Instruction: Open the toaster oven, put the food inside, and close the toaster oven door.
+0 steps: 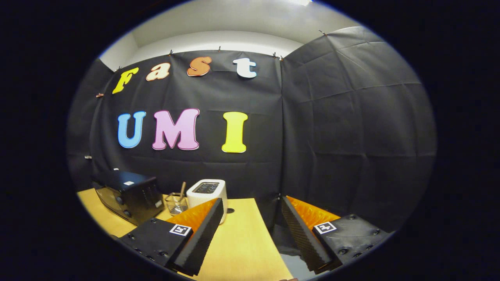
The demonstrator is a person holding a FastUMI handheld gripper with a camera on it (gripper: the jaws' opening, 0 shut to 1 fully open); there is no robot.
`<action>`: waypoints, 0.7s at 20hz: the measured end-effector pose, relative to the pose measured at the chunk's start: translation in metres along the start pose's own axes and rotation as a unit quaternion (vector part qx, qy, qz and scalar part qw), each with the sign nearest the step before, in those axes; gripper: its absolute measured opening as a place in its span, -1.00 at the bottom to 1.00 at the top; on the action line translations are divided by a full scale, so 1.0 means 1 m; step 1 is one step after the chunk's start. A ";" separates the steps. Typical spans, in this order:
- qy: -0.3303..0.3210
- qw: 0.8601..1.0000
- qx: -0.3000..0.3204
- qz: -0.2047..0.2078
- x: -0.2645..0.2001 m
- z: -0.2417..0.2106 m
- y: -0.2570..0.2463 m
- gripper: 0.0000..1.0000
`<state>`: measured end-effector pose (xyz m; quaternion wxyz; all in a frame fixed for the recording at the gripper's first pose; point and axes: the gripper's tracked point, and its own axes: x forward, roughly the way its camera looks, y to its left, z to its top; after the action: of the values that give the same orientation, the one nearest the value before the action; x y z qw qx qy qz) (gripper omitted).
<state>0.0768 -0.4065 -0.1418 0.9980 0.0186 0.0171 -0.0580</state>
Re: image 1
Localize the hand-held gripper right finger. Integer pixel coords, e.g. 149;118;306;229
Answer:
281;195;391;275

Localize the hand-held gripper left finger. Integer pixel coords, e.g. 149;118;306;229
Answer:
117;197;225;276

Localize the black toaster oven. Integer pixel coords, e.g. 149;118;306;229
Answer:
92;171;165;226

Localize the white pop-up toaster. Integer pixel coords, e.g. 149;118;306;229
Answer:
186;179;228;225

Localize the clear glass jar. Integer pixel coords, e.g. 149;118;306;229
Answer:
164;192;189;216

